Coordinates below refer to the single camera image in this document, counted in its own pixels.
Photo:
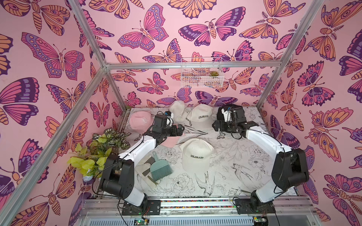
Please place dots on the pink cap with logo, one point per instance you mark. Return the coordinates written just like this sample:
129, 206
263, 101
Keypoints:
141, 121

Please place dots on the cream cap rear left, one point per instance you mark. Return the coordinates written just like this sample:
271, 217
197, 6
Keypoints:
178, 110

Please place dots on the aluminium frame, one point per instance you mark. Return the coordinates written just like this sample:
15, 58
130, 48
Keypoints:
15, 202

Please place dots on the clear plastic dustpan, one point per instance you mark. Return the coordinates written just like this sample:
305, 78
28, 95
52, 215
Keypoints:
143, 174

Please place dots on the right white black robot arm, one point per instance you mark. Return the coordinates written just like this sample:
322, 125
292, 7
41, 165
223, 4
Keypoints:
290, 163

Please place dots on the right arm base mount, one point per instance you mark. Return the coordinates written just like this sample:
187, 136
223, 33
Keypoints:
252, 206

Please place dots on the teal hand brush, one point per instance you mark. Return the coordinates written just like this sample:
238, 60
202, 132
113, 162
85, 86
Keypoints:
160, 168

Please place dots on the small succulent in basket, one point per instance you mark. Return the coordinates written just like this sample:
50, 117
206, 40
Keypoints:
214, 73

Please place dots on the white wire basket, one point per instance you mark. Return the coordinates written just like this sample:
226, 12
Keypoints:
196, 74

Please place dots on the black cap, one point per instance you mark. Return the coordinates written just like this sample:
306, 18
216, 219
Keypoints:
237, 111

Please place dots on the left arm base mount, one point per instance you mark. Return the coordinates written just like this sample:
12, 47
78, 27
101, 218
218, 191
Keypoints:
148, 207

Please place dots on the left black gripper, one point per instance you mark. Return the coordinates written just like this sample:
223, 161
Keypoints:
179, 133

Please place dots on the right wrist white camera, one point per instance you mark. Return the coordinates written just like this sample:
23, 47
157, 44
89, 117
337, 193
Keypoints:
226, 115

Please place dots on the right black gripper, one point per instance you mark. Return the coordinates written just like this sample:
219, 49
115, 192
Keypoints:
218, 125

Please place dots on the potted green plant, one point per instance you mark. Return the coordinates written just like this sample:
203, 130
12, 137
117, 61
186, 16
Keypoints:
90, 160

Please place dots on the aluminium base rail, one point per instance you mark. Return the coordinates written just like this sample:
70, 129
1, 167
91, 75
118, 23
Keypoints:
212, 211

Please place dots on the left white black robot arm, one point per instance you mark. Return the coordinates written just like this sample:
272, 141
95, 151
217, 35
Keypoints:
118, 175

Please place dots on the plain pink cap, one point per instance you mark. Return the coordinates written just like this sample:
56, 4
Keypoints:
171, 142

